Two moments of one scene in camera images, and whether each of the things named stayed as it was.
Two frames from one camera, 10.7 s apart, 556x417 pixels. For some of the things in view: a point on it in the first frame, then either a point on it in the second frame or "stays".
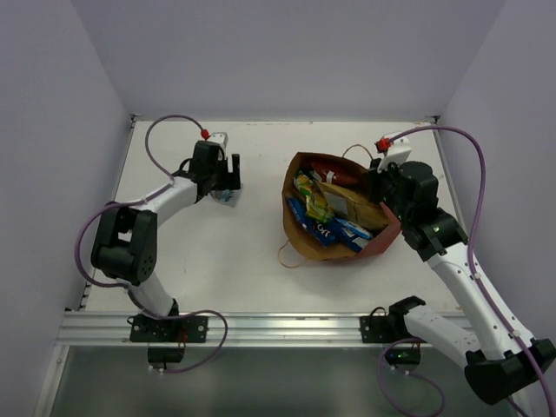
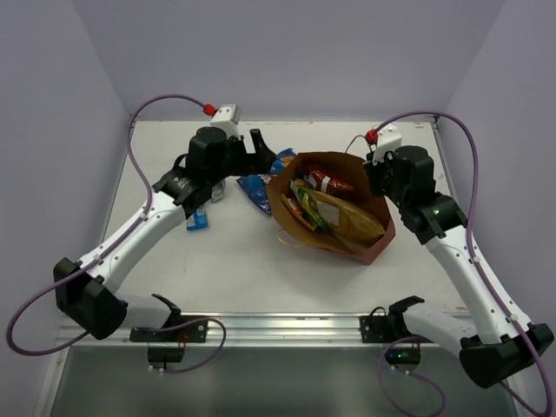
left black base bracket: (172, 329) stays
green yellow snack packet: (316, 205) stays
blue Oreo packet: (357, 236) → (199, 221)
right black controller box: (402, 355) stays
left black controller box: (165, 354) stays
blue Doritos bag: (325, 233) → (255, 185)
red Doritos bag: (337, 173) → (325, 181)
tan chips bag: (353, 208) → (354, 227)
